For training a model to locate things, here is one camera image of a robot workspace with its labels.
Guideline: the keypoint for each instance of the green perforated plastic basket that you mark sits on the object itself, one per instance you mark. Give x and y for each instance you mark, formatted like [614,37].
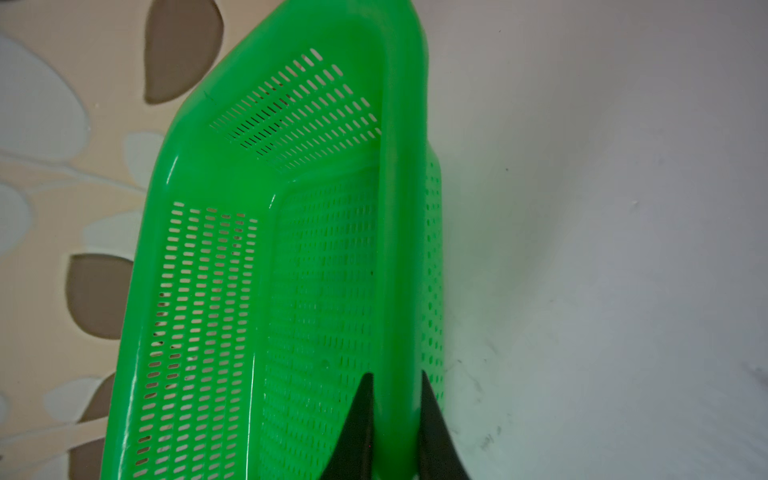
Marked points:
[289,246]

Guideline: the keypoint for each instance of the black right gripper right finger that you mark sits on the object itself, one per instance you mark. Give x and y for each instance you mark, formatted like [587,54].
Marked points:
[437,458]

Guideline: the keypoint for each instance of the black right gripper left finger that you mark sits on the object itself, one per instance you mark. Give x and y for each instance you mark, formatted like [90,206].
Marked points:
[352,457]

